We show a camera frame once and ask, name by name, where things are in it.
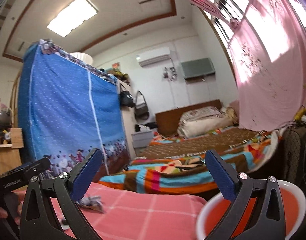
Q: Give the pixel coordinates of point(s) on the brown wooden headboard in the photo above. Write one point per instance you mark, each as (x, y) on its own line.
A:
(167, 121)

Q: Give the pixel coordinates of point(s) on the yellow power strip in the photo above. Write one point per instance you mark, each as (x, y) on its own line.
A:
(301, 111)

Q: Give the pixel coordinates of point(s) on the grey hanging tote bag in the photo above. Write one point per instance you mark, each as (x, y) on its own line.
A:
(141, 110)

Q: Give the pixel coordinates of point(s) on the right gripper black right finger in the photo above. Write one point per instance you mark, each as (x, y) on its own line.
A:
(256, 210)

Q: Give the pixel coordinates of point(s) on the white air conditioner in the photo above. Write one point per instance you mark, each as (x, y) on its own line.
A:
(153, 56)

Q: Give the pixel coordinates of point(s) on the pink checkered cloth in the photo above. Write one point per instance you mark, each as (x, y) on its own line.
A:
(130, 215)

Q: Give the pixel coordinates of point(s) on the folded floral quilt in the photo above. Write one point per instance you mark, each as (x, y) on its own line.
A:
(200, 121)

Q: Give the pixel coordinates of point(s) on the black hanging handbag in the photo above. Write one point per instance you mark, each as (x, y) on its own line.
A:
(125, 97)

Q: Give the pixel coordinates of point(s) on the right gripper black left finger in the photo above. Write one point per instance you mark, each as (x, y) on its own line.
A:
(38, 217)

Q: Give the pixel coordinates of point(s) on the pink window curtain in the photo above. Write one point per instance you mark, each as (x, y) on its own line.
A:
(268, 52)

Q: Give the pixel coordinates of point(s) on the ceiling light panel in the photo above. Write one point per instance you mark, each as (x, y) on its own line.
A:
(71, 17)

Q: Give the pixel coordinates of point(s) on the white bedside drawer cabinet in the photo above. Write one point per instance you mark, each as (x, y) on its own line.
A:
(142, 139)

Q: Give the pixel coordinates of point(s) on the small dark wrapper piece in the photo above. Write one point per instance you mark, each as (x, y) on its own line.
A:
(64, 224)

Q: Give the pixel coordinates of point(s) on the left human hand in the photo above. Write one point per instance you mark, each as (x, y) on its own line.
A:
(11, 204)

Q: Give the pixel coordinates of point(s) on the blue fabric wardrobe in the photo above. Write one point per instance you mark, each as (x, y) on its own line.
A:
(66, 108)

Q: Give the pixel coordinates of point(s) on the white lampshade on wardrobe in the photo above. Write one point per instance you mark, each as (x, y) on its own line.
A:
(83, 57)

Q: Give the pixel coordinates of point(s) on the blue snack wrapper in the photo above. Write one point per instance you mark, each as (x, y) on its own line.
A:
(91, 202)

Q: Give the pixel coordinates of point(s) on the black mesh fan guard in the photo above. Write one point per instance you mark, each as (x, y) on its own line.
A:
(294, 146)

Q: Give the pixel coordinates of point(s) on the light wooden cabinet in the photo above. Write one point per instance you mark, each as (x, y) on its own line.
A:
(10, 153)

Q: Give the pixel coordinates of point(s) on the colourful patterned bed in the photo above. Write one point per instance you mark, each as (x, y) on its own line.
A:
(180, 168)

